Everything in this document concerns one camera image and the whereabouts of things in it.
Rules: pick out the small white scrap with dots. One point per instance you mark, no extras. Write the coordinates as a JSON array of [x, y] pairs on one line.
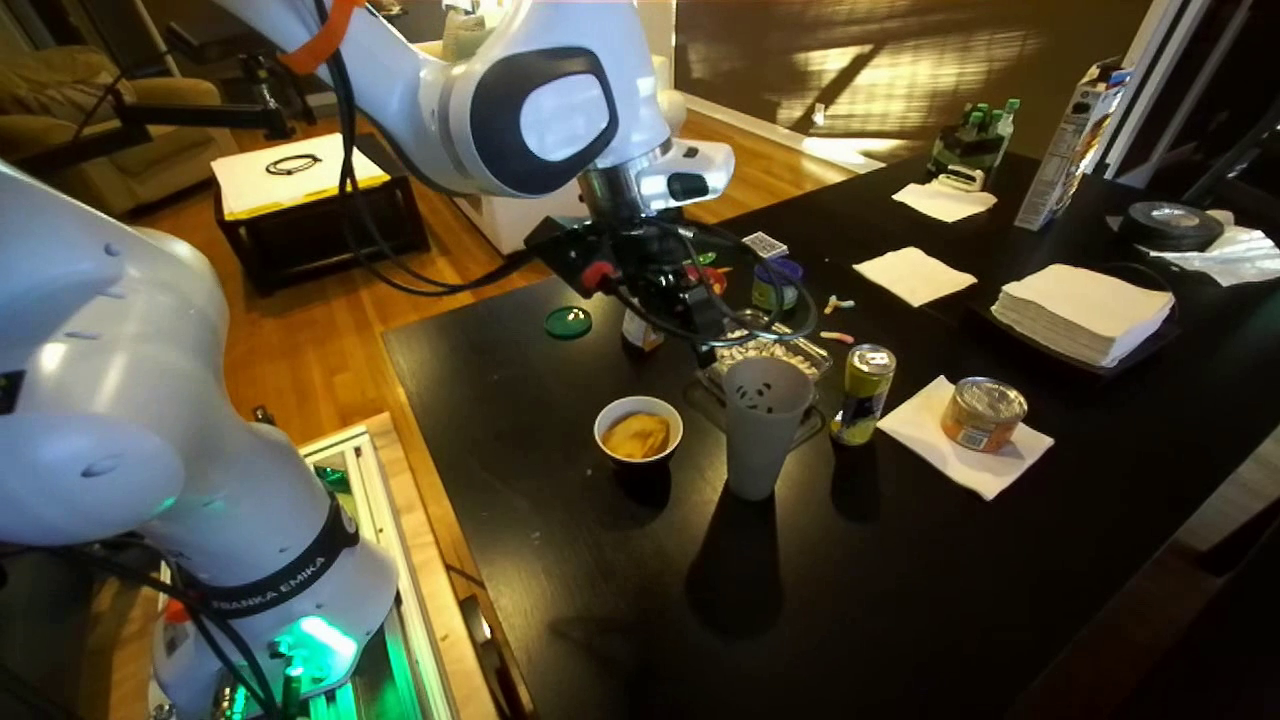
[[839, 338], [839, 304]]

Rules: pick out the blue lidded jar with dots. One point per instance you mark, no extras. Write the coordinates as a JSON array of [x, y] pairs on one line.
[[779, 286]]

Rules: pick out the small white bowl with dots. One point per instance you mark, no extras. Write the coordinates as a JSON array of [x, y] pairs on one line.
[[602, 434]]

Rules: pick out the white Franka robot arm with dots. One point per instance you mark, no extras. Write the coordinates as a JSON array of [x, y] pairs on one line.
[[95, 401]]

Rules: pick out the black ottoman white cushion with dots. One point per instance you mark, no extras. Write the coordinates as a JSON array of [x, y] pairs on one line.
[[305, 200]]

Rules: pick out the white sofa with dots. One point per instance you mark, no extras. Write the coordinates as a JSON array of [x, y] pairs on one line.
[[535, 227]]

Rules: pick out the orange cereal box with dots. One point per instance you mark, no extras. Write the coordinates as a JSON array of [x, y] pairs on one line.
[[1073, 144]]

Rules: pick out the white card box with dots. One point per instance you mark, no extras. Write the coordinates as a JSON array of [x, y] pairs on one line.
[[766, 247]]

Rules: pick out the black napkin tray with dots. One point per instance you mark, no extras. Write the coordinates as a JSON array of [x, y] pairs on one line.
[[1165, 340]]

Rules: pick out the flat white napkin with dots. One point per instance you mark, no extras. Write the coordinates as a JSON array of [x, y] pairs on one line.
[[915, 279], [945, 198]]

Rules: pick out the bread piece in bowl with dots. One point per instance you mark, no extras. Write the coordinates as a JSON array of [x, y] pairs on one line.
[[639, 434]]

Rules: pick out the black tape roll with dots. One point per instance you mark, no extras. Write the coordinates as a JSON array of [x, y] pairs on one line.
[[1168, 227]]

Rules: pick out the white napkin under cans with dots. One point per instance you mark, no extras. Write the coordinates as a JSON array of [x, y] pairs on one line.
[[964, 464]]

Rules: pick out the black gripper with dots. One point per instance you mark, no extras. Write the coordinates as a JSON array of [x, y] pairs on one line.
[[642, 266]]

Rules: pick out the stack of white napkins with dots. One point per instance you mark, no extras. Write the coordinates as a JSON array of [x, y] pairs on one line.
[[1083, 309]]

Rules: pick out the green toy figure set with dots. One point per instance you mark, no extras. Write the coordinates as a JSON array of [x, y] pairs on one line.
[[982, 134]]

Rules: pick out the brown couch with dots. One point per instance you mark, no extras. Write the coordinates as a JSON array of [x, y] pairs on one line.
[[83, 104]]

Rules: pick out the round green lid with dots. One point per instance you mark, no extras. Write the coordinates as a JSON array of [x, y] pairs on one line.
[[570, 323]]

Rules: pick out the yellow black drink can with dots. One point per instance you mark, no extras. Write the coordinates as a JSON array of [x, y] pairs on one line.
[[864, 393]]

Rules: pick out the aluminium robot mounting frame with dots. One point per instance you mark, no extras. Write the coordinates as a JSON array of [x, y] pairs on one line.
[[425, 627]]

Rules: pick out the crumpled white cloth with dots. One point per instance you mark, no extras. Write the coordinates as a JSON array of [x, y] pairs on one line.
[[1233, 255]]

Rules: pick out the grey metal stand frame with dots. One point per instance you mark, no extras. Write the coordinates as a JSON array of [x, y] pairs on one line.
[[1163, 83]]

